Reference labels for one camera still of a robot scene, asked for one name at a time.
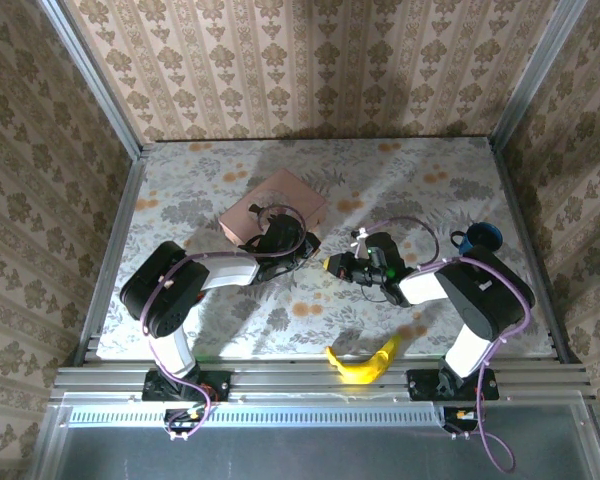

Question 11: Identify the pink printed latch box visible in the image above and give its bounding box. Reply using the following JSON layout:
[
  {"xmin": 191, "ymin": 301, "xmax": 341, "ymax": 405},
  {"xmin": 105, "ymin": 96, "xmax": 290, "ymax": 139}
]
[{"xmin": 218, "ymin": 168, "xmax": 329, "ymax": 247}]

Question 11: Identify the floral table cover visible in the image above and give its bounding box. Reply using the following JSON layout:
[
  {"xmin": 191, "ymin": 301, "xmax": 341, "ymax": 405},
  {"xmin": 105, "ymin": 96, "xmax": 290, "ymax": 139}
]
[{"xmin": 96, "ymin": 137, "xmax": 556, "ymax": 362}]

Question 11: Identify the yellow banana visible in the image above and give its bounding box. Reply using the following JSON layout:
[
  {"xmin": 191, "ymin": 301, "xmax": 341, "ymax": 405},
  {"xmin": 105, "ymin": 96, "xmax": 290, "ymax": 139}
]
[{"xmin": 325, "ymin": 333, "xmax": 404, "ymax": 386}]

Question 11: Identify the blue cup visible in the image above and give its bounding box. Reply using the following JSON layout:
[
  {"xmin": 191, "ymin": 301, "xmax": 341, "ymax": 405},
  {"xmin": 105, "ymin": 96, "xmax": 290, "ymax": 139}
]
[{"xmin": 449, "ymin": 221, "xmax": 504, "ymax": 257}]

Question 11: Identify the grey metal panel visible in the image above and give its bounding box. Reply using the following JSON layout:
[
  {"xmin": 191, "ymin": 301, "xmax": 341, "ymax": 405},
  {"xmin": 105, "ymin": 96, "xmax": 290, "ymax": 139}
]
[{"xmin": 32, "ymin": 392, "xmax": 600, "ymax": 480}]

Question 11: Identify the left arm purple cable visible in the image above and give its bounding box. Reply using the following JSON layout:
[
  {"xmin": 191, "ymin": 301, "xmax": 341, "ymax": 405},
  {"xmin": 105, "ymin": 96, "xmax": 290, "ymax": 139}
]
[{"xmin": 140, "ymin": 202, "xmax": 309, "ymax": 441}]

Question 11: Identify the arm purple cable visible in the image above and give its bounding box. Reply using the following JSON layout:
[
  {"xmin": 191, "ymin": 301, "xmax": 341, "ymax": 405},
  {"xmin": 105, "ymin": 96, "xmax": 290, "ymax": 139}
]
[
  {"xmin": 358, "ymin": 214, "xmax": 534, "ymax": 474},
  {"xmin": 140, "ymin": 202, "xmax": 309, "ymax": 441}
]

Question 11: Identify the aluminium front rail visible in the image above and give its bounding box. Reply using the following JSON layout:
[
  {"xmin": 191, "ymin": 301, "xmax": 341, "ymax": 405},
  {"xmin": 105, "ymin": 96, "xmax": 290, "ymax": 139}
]
[{"xmin": 49, "ymin": 363, "xmax": 595, "ymax": 404}]

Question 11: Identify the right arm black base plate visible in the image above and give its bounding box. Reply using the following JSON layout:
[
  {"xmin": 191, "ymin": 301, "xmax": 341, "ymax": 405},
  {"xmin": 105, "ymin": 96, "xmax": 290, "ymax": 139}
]
[{"xmin": 406, "ymin": 368, "xmax": 500, "ymax": 403}]

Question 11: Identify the slotted cable duct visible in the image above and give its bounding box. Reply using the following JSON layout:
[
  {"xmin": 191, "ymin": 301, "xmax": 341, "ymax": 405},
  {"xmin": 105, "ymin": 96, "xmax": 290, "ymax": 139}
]
[{"xmin": 67, "ymin": 403, "xmax": 449, "ymax": 428}]

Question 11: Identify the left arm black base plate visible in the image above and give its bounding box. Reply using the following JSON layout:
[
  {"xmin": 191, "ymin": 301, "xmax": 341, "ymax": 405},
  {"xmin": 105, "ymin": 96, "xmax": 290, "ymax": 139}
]
[{"xmin": 141, "ymin": 369, "xmax": 232, "ymax": 404}]

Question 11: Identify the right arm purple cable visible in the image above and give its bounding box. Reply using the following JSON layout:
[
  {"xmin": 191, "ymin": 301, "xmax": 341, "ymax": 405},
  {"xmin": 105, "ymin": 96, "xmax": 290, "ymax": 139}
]
[{"xmin": 358, "ymin": 214, "xmax": 534, "ymax": 474}]

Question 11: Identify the aluminium side rail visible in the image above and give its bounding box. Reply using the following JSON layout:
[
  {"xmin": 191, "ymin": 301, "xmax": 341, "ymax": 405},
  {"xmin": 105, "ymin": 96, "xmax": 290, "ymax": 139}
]
[
  {"xmin": 488, "ymin": 139, "xmax": 584, "ymax": 365},
  {"xmin": 72, "ymin": 156, "xmax": 149, "ymax": 367}
]

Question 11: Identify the aluminium corner post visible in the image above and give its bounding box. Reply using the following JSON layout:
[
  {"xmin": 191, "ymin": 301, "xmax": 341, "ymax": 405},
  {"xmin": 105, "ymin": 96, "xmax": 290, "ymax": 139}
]
[
  {"xmin": 488, "ymin": 0, "xmax": 593, "ymax": 149},
  {"xmin": 38, "ymin": 0, "xmax": 145, "ymax": 160}
]

